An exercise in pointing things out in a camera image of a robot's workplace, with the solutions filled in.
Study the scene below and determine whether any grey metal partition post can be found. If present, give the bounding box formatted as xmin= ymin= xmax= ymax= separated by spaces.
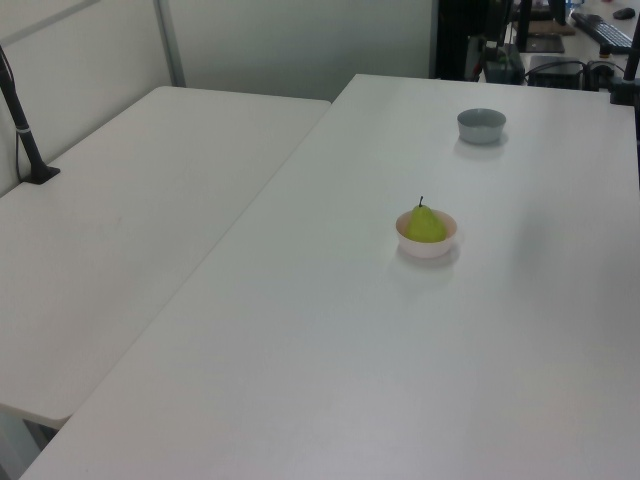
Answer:
xmin=153 ymin=0 xmax=187 ymax=90

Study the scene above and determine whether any black monitor stand post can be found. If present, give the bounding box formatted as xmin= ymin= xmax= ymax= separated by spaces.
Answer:
xmin=516 ymin=0 xmax=534 ymax=51

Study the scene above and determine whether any white side table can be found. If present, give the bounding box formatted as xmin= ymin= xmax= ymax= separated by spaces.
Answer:
xmin=0 ymin=85 xmax=334 ymax=430

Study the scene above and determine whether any grey plastic bowl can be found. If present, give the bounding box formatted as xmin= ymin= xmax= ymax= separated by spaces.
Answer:
xmin=456 ymin=107 xmax=508 ymax=146

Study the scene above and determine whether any black computer case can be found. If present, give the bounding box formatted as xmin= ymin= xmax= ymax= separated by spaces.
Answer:
xmin=528 ymin=54 xmax=586 ymax=90

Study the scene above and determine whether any black computer keyboard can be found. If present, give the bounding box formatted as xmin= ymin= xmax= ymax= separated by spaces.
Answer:
xmin=570 ymin=12 xmax=634 ymax=50

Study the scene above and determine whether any black cabinet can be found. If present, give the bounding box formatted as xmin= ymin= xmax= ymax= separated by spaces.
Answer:
xmin=432 ymin=0 xmax=471 ymax=81

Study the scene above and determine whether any brown board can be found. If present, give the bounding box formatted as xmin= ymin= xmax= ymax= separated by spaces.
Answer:
xmin=528 ymin=19 xmax=576 ymax=37

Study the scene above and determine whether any black flat box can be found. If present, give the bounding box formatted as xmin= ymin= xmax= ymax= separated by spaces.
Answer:
xmin=524 ymin=33 xmax=566 ymax=55

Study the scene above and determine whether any pink plastic bowl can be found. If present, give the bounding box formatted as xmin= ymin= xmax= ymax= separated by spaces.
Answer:
xmin=395 ymin=209 xmax=459 ymax=260

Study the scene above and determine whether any black camera pole with base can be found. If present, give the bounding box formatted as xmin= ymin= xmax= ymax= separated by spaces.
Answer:
xmin=0 ymin=43 xmax=62 ymax=187

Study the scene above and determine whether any grey box with green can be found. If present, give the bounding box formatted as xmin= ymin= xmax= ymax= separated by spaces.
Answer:
xmin=482 ymin=44 xmax=525 ymax=84

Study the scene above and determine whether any black camera pole with clamp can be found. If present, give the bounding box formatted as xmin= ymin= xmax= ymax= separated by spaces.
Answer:
xmin=608 ymin=27 xmax=640 ymax=106

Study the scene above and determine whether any white office desk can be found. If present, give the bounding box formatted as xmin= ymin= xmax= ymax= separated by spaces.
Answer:
xmin=519 ymin=0 xmax=640 ymax=66

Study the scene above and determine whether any green pear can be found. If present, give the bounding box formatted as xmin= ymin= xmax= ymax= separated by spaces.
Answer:
xmin=404 ymin=195 xmax=447 ymax=244

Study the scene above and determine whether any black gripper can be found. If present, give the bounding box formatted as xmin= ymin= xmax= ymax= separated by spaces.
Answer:
xmin=478 ymin=0 xmax=512 ymax=51

